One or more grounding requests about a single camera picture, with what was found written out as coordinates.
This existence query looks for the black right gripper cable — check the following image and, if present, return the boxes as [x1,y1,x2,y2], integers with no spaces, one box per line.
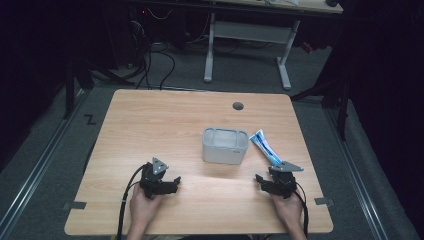
[293,181,310,240]

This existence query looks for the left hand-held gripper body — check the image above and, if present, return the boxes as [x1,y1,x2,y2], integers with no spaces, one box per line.
[139,156,170,201]

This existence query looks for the grey plastic storage box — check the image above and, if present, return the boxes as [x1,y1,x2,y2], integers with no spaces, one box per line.
[201,126,251,166]

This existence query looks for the blue and white toothpaste tube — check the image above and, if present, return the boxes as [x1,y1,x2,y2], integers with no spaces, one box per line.
[249,128,284,167]

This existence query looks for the black metal stand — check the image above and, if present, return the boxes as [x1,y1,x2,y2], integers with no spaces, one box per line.
[62,49,136,121]
[289,49,353,142]

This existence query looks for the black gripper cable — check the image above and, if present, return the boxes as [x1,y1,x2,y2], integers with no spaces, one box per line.
[293,181,310,240]
[115,163,148,240]

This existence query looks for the black floor cables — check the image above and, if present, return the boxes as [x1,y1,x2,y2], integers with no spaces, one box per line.
[131,41,177,91]

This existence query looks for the white desk frame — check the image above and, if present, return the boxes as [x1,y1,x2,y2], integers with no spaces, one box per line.
[199,0,345,91]

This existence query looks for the person's right hand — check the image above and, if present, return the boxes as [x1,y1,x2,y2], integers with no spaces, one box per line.
[269,192,305,232]

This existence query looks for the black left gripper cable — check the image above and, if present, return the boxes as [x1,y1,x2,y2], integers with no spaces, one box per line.
[115,163,148,240]

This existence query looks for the metal floor rail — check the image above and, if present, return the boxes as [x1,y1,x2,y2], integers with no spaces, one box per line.
[0,89,89,236]
[323,107,390,240]

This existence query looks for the grey tape strip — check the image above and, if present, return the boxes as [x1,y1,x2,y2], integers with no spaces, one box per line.
[62,200,88,211]
[313,196,335,207]

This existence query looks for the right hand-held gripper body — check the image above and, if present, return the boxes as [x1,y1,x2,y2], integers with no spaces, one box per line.
[268,160,305,200]

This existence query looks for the person's left hand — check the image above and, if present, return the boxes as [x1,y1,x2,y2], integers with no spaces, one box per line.
[128,183,165,231]

